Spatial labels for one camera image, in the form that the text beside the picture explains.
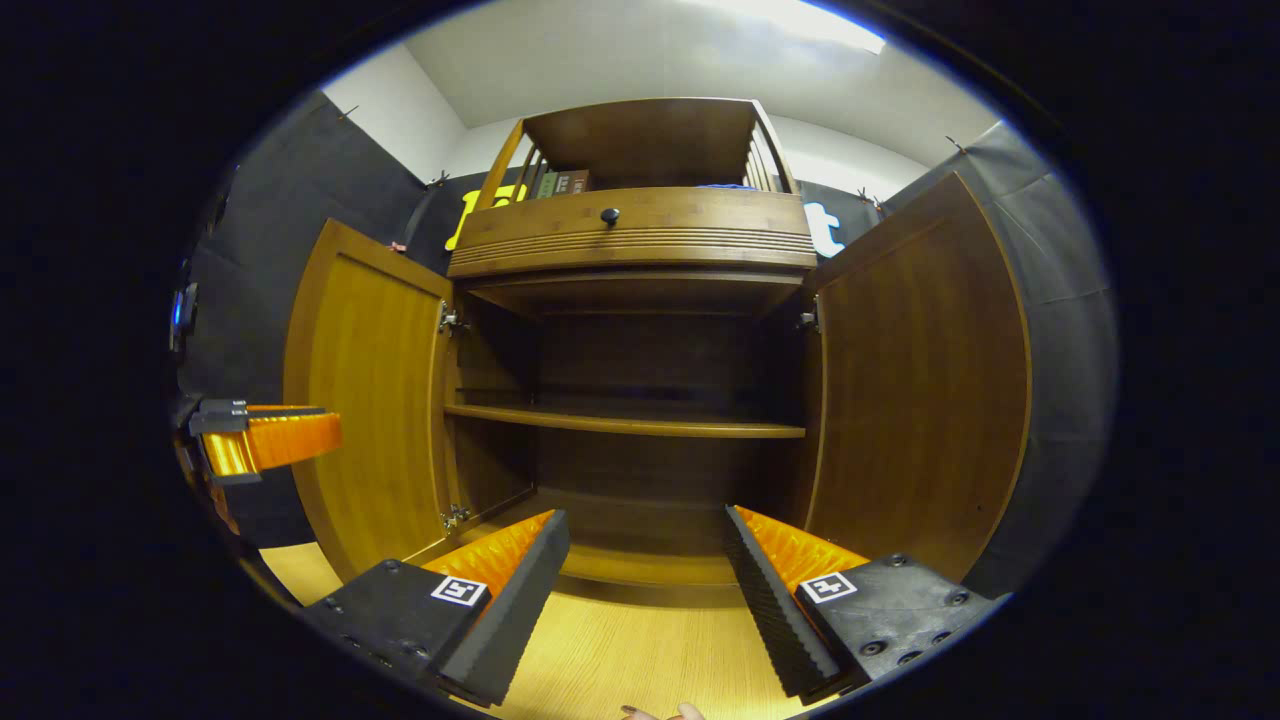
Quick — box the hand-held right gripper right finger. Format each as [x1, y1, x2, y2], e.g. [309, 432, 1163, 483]
[723, 504, 1001, 704]

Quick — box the black device with blue light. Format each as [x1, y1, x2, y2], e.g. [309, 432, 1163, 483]
[170, 283, 199, 351]

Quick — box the wooden inner shelf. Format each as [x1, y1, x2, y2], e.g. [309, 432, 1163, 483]
[445, 403, 806, 439]

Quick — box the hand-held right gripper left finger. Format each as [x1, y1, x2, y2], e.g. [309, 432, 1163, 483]
[303, 509, 571, 708]

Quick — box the wooden double-door shoe cabinet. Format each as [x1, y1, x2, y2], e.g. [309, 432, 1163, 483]
[440, 97, 821, 591]

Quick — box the wooden cabinet door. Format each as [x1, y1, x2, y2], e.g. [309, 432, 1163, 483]
[803, 172, 1033, 583]
[283, 218, 461, 583]

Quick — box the wooden drawer with black knob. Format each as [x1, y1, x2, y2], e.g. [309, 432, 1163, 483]
[447, 187, 818, 279]

